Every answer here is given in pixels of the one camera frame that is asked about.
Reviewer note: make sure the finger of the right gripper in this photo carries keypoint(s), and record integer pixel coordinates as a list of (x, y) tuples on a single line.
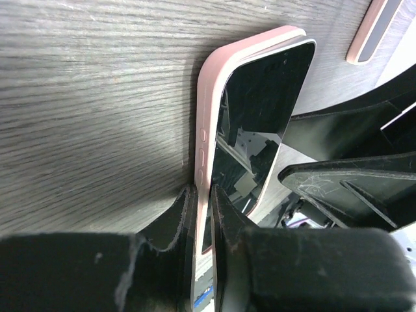
[(338, 132), (364, 192)]

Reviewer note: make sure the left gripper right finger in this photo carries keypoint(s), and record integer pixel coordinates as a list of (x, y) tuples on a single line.
[(283, 269)]

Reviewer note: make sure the pink phone case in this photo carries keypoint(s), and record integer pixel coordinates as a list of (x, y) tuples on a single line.
[(212, 79), (351, 56)]

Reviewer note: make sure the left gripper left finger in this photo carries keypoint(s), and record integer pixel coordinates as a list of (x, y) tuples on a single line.
[(151, 270)]

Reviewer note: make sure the black phone face up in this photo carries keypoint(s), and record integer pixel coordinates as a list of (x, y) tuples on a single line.
[(255, 108)]

